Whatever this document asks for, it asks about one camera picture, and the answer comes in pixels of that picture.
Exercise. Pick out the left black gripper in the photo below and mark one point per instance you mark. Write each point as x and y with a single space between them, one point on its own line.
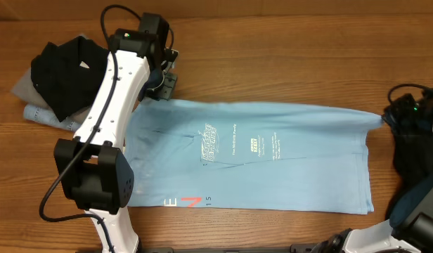
165 91

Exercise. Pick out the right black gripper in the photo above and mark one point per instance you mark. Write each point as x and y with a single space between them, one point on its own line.
394 112

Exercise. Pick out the light blue printed t-shirt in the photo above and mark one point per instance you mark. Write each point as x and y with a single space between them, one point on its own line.
250 156

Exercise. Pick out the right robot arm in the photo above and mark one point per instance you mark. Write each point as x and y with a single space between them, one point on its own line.
408 226

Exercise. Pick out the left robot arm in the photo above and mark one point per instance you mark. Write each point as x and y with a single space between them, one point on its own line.
93 170

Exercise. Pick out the black garment at right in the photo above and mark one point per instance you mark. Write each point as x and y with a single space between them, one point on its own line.
413 162

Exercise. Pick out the black folded shirt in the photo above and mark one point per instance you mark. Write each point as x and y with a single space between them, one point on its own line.
65 77

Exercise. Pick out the light blue folded jeans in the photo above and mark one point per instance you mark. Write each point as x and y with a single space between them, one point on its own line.
47 117

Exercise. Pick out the grey folded garment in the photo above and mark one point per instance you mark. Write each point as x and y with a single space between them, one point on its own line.
23 88

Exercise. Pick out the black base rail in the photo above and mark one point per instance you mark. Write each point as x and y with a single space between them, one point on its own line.
295 248

